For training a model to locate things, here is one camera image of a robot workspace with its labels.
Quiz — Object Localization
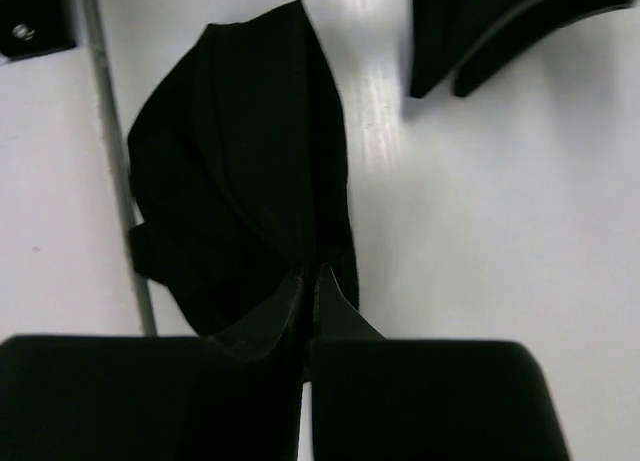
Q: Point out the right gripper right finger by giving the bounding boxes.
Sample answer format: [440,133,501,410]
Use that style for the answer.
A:
[310,266,569,460]

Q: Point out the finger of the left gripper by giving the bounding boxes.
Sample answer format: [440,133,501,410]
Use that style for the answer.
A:
[409,0,523,98]
[452,0,634,98]

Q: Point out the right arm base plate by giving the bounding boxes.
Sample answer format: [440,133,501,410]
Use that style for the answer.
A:
[1,0,76,61]

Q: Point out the black skirt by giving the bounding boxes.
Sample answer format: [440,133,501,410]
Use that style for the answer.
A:
[128,0,359,336]

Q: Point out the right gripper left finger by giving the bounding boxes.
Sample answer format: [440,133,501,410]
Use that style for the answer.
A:
[1,273,305,460]

